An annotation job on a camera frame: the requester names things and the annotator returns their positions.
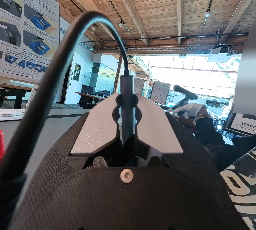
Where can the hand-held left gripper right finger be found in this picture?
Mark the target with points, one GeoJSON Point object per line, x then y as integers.
{"type": "Point", "coordinates": [158, 130]}

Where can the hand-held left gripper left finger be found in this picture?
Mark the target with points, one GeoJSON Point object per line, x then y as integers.
{"type": "Point", "coordinates": [96, 130]}

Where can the red plastic bin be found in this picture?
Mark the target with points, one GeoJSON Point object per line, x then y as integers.
{"type": "Point", "coordinates": [2, 144]}

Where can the person's right forearm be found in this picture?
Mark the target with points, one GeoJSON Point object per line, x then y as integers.
{"type": "Point", "coordinates": [212, 132]}

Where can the person's right hand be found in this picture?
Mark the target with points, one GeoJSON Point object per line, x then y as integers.
{"type": "Point", "coordinates": [192, 109]}

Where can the handwritten whiteboard on stand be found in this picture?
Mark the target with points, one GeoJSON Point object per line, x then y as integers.
{"type": "Point", "coordinates": [139, 85]}
{"type": "Point", "coordinates": [160, 92]}

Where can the wooden office desk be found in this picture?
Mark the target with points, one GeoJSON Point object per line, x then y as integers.
{"type": "Point", "coordinates": [88, 94]}

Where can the black office chair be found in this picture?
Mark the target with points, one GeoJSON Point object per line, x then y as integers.
{"type": "Point", "coordinates": [87, 89]}
{"type": "Point", "coordinates": [106, 92]}

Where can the white door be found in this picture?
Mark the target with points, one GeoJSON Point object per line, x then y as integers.
{"type": "Point", "coordinates": [77, 92]}

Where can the white ceiling projector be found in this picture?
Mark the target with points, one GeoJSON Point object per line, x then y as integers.
{"type": "Point", "coordinates": [220, 53]}

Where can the black framed tag sign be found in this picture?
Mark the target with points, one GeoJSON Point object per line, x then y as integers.
{"type": "Point", "coordinates": [246, 122]}

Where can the white track spot lamp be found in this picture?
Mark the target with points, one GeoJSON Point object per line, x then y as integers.
{"type": "Point", "coordinates": [120, 24]}
{"type": "Point", "coordinates": [207, 14]}
{"type": "Point", "coordinates": [94, 27]}

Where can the long wooden table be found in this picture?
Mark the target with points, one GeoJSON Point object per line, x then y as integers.
{"type": "Point", "coordinates": [14, 91]}

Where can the instruction poster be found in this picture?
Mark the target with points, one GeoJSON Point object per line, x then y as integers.
{"type": "Point", "coordinates": [30, 14]}

